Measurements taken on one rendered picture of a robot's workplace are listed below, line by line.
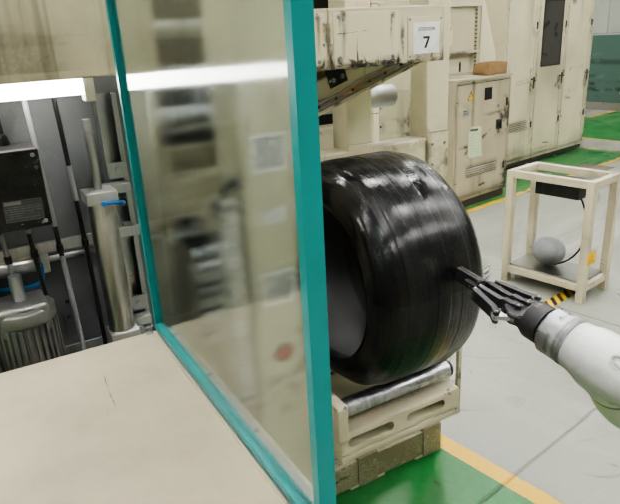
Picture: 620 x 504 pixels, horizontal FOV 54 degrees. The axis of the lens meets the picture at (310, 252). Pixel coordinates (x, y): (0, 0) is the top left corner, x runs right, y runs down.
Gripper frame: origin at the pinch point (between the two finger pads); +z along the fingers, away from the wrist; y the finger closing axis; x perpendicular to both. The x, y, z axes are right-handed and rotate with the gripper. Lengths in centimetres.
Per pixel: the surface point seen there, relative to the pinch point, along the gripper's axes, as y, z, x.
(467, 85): -332, 342, 52
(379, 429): 12.6, 9.5, 42.9
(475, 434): -85, 61, 133
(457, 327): -0.9, 2.2, 13.4
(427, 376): -2.2, 10.8, 33.4
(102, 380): 75, -2, -4
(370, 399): 15.2, 10.7, 33.5
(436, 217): 1.1, 11.0, -10.2
